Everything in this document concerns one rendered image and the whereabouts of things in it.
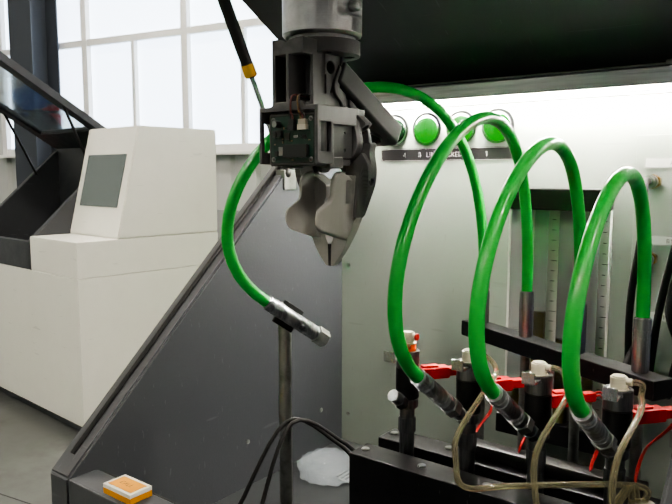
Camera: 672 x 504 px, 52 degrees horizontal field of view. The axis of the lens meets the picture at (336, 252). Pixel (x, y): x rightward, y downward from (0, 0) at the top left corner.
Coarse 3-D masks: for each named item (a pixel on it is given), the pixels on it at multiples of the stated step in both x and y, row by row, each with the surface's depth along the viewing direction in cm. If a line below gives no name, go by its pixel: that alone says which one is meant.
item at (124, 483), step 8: (120, 480) 78; (128, 480) 78; (104, 488) 78; (120, 488) 77; (128, 488) 76; (136, 488) 76; (112, 496) 77; (120, 496) 76; (136, 496) 76; (144, 496) 77
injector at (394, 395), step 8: (416, 352) 81; (416, 360) 81; (400, 368) 81; (400, 376) 81; (400, 384) 81; (408, 384) 81; (392, 392) 80; (400, 392) 81; (408, 392) 81; (416, 392) 81; (392, 400) 79; (400, 400) 80; (408, 400) 81; (416, 400) 81; (400, 408) 81; (408, 408) 81; (400, 416) 82; (408, 416) 82; (400, 424) 82; (408, 424) 82; (400, 432) 82; (408, 432) 82; (400, 440) 82; (408, 440) 82; (400, 448) 83; (408, 448) 82
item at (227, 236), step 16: (416, 96) 88; (448, 128) 91; (464, 144) 92; (256, 160) 78; (464, 160) 93; (240, 176) 78; (240, 192) 78; (480, 192) 94; (224, 208) 78; (480, 208) 94; (224, 224) 77; (480, 224) 95; (224, 240) 78; (480, 240) 95; (224, 256) 78; (240, 272) 79; (256, 288) 80
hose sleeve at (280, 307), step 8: (272, 304) 81; (280, 304) 81; (272, 312) 81; (280, 312) 81; (288, 312) 82; (296, 312) 83; (288, 320) 82; (296, 320) 82; (304, 320) 83; (296, 328) 83; (304, 328) 83; (312, 328) 84; (312, 336) 84
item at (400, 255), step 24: (480, 120) 73; (504, 120) 78; (456, 144) 70; (432, 168) 66; (528, 192) 85; (408, 216) 64; (528, 216) 86; (408, 240) 63; (528, 240) 87; (528, 264) 87; (528, 288) 88; (528, 312) 88; (528, 336) 88; (408, 360) 65; (432, 384) 68; (456, 408) 73
